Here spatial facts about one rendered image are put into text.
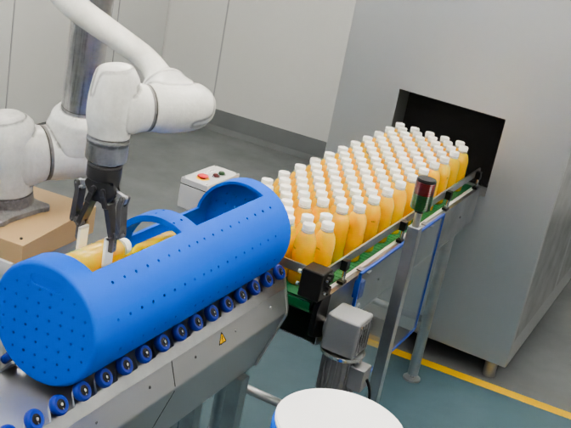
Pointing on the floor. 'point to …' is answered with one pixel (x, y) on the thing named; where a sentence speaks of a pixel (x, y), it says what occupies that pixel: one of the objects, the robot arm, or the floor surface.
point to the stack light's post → (394, 311)
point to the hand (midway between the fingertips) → (94, 247)
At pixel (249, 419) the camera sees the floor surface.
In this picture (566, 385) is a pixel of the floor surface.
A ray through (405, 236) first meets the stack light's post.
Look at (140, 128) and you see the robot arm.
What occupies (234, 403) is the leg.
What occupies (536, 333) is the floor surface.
